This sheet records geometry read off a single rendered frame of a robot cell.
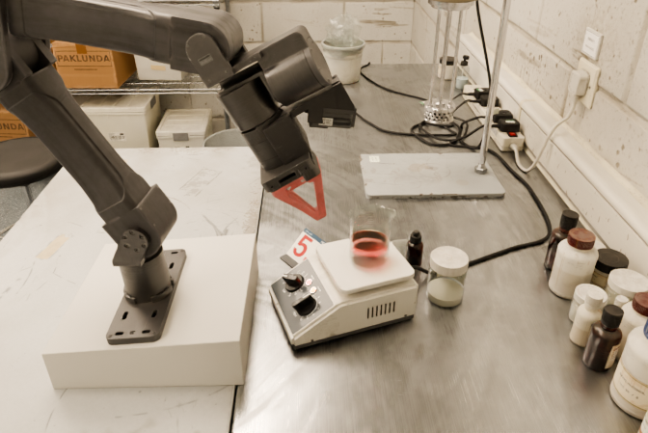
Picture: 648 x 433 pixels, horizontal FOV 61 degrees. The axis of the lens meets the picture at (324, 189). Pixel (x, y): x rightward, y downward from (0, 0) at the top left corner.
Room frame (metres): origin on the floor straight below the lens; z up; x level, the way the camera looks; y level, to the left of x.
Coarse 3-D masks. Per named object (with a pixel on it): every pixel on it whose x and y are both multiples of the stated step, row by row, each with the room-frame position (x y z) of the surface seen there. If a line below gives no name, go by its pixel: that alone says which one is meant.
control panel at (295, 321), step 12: (300, 264) 0.71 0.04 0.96; (312, 276) 0.67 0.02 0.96; (276, 288) 0.68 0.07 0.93; (300, 288) 0.66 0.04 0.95; (324, 288) 0.64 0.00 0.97; (288, 300) 0.65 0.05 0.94; (324, 300) 0.62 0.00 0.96; (288, 312) 0.62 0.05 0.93; (312, 312) 0.61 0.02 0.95; (288, 324) 0.60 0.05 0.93; (300, 324) 0.60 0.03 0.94
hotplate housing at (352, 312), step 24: (312, 264) 0.70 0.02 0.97; (336, 288) 0.64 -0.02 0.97; (384, 288) 0.64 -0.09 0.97; (408, 288) 0.64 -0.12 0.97; (336, 312) 0.60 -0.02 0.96; (360, 312) 0.61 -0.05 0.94; (384, 312) 0.63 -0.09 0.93; (408, 312) 0.64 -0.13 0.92; (288, 336) 0.59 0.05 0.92; (312, 336) 0.59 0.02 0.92; (336, 336) 0.60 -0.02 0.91
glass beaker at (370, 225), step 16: (352, 208) 0.70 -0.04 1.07; (368, 208) 0.71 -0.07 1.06; (384, 208) 0.70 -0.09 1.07; (352, 224) 0.67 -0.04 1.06; (368, 224) 0.71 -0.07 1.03; (384, 224) 0.70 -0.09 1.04; (352, 240) 0.67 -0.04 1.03; (368, 240) 0.65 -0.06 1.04; (384, 240) 0.66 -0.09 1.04; (352, 256) 0.67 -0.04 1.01; (368, 256) 0.65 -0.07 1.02; (384, 256) 0.66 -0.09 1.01
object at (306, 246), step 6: (306, 234) 0.83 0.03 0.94; (300, 240) 0.82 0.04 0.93; (306, 240) 0.82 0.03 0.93; (312, 240) 0.81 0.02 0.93; (294, 246) 0.82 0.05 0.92; (300, 246) 0.81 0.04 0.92; (306, 246) 0.81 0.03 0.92; (312, 246) 0.80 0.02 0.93; (294, 252) 0.81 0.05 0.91; (300, 252) 0.80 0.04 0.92; (306, 252) 0.80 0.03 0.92; (312, 252) 0.79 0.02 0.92; (300, 258) 0.79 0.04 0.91
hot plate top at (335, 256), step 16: (320, 256) 0.69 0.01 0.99; (336, 256) 0.69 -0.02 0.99; (400, 256) 0.69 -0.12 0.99; (336, 272) 0.65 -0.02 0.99; (352, 272) 0.65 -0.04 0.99; (368, 272) 0.65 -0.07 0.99; (384, 272) 0.65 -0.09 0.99; (400, 272) 0.65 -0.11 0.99; (352, 288) 0.61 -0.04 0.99; (368, 288) 0.62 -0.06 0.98
